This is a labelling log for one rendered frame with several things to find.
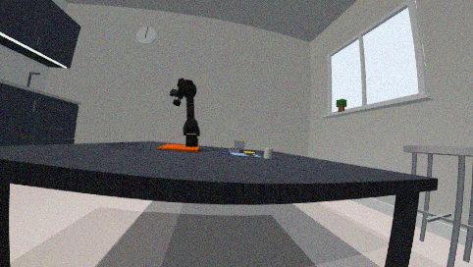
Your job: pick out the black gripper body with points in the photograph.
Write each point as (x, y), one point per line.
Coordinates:
(178, 102)

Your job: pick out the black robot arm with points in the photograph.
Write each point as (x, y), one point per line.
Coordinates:
(190, 127)

